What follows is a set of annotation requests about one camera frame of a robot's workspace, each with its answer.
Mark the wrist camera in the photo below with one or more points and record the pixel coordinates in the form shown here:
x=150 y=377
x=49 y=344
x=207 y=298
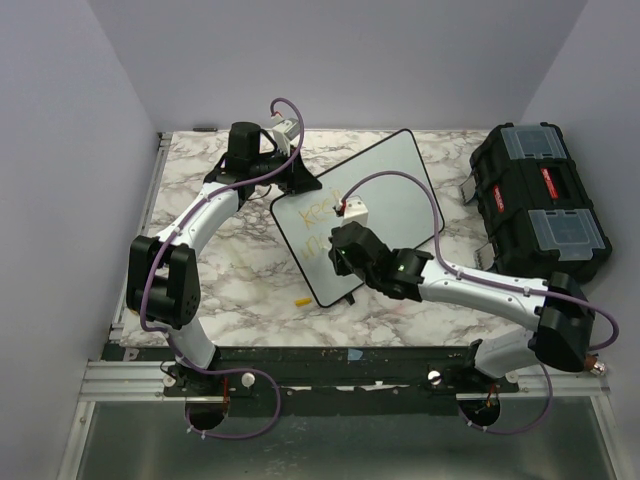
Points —
x=352 y=210
x=284 y=132

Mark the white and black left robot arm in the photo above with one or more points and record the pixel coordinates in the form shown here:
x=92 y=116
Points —
x=163 y=285

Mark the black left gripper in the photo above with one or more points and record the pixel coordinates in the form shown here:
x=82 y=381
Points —
x=298 y=178

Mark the black plastic toolbox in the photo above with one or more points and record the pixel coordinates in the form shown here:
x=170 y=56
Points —
x=537 y=214

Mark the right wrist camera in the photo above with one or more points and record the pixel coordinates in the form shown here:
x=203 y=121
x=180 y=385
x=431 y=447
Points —
x=352 y=210

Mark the white whiteboard with black frame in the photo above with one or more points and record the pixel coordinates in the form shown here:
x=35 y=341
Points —
x=394 y=208

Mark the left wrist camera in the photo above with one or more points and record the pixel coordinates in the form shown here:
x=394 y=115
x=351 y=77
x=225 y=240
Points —
x=284 y=132

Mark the blue tape piece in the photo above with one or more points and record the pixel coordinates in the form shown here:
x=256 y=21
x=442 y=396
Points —
x=354 y=354

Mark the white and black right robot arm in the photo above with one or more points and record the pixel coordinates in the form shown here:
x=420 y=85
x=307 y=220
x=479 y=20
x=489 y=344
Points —
x=554 y=321

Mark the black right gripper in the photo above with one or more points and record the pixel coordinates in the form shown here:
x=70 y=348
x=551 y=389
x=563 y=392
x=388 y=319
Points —
x=340 y=267

